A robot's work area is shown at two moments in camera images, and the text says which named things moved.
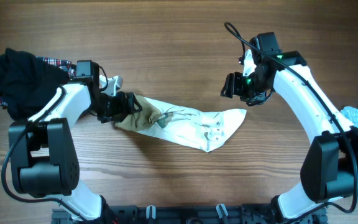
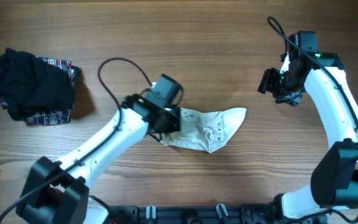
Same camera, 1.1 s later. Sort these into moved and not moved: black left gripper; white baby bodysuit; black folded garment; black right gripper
Moved: black left gripper; black right gripper
Not moved: black folded garment; white baby bodysuit
